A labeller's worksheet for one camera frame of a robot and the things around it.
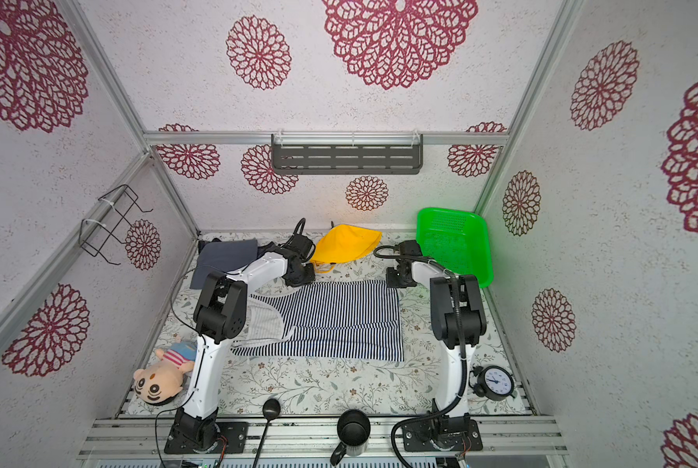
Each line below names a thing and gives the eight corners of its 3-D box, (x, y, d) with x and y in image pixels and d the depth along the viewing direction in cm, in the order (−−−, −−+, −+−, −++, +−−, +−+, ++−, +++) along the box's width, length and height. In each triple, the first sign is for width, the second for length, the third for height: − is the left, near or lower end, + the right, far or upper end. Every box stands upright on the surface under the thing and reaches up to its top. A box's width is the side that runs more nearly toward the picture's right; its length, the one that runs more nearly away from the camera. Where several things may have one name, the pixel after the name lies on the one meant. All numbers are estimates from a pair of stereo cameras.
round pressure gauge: (473, 401, 82) (479, 397, 78) (466, 370, 87) (470, 365, 84) (512, 401, 82) (519, 397, 78) (502, 370, 87) (508, 365, 84)
